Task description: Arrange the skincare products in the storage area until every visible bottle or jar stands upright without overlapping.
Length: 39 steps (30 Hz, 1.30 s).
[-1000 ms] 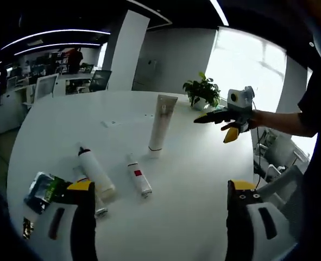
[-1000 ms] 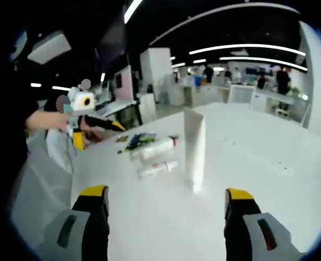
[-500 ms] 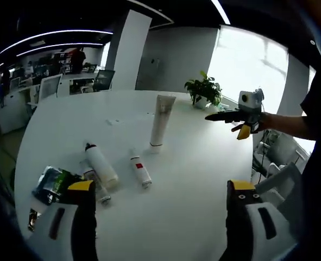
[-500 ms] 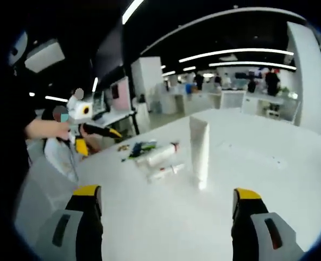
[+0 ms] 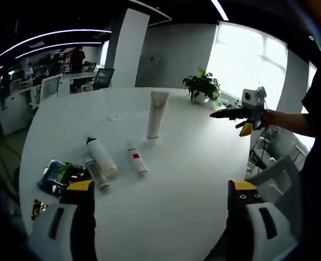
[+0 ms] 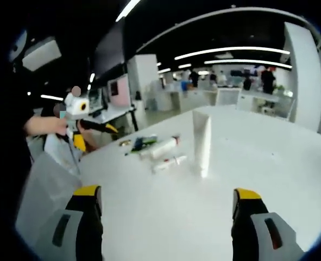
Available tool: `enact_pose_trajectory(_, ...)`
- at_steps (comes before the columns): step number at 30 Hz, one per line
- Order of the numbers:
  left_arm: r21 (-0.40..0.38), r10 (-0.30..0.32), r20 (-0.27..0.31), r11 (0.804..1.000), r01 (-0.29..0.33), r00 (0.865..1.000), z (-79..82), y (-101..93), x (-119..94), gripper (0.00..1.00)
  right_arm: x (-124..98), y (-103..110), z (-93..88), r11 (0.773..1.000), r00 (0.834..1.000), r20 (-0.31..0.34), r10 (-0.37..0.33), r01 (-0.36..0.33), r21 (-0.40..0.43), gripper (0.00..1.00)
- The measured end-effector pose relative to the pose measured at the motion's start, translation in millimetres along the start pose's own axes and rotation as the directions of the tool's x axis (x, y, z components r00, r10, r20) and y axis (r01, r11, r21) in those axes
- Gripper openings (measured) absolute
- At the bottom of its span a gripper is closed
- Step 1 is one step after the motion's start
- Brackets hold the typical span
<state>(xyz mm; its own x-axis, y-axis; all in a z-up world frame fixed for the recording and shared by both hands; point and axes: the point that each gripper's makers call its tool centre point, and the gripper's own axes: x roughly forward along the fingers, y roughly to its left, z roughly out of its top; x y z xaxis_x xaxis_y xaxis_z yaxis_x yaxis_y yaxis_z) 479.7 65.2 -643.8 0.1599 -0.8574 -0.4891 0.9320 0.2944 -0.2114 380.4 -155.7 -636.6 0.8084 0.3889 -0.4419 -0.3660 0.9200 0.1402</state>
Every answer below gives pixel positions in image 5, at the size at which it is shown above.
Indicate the gold foil packet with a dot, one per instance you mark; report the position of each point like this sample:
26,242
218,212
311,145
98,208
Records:
38,210

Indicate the potted green plant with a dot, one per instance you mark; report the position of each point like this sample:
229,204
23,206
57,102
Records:
202,84

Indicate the black green sachet packet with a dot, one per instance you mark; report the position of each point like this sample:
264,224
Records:
70,174

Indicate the slim red-label skincare bottle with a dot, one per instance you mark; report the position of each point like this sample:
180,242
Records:
137,160

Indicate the person in black shirt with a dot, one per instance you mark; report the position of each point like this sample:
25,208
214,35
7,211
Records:
320,163

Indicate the long light strip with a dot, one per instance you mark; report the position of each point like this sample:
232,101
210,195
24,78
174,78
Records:
57,45
220,9
54,34

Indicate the white skincare pump bottle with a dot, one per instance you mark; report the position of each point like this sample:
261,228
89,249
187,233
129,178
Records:
100,157

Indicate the white mesh office chair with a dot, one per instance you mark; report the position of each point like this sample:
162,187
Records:
51,87

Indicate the person's right hand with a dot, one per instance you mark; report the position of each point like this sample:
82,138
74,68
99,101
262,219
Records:
269,118

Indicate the small clear skincare bottle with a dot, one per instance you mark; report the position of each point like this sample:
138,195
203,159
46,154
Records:
96,174

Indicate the white socket panel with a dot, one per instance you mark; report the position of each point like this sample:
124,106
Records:
112,117

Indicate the large window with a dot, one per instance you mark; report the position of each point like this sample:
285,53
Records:
244,62

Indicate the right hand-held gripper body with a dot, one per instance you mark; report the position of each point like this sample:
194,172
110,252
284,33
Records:
258,100

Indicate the dark mesh office chair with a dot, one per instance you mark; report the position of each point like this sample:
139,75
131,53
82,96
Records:
104,77

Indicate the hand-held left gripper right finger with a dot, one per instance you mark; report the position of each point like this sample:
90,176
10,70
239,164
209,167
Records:
254,231

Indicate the white skincare tube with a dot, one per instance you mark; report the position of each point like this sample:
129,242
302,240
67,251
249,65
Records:
157,114

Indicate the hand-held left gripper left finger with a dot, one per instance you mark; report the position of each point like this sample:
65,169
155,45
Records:
68,233

